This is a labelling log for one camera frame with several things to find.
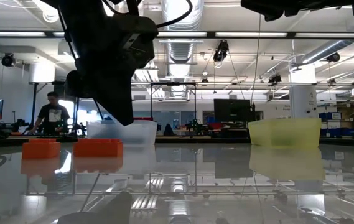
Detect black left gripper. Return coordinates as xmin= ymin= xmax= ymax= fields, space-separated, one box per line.
xmin=57 ymin=14 xmax=159 ymax=126

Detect clear plastic tray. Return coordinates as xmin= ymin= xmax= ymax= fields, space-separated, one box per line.
xmin=86 ymin=119 xmax=158 ymax=146

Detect orange toy brick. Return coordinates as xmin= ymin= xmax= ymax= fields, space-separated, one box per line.
xmin=22 ymin=139 xmax=61 ymax=160
xmin=73 ymin=138 xmax=124 ymax=158

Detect person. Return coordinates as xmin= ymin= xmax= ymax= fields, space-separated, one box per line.
xmin=29 ymin=91 xmax=72 ymax=136

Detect black monitor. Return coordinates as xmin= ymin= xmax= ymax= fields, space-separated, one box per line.
xmin=213 ymin=98 xmax=253 ymax=123

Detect yellow plastic tray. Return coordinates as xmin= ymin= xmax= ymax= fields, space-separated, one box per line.
xmin=248 ymin=118 xmax=322 ymax=149

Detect white round column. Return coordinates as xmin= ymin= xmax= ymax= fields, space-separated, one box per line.
xmin=289 ymin=63 xmax=317 ymax=119

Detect blue storage bins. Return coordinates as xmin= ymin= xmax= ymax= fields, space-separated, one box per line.
xmin=318 ymin=111 xmax=343 ymax=122

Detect silver ventilation duct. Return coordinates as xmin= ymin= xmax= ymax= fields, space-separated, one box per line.
xmin=300 ymin=21 xmax=354 ymax=65
xmin=161 ymin=0 xmax=205 ymax=98

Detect black aluminium table frame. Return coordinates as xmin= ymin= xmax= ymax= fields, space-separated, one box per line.
xmin=0 ymin=30 xmax=354 ymax=40

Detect black overhead camera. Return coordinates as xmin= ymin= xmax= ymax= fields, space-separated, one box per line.
xmin=212 ymin=39 xmax=230 ymax=63

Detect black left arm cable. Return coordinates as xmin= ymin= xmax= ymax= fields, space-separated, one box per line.
xmin=156 ymin=0 xmax=193 ymax=29

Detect black ceiling camera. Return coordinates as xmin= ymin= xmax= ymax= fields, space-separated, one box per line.
xmin=268 ymin=73 xmax=282 ymax=85
xmin=1 ymin=52 xmax=16 ymax=68
xmin=325 ymin=52 xmax=342 ymax=63

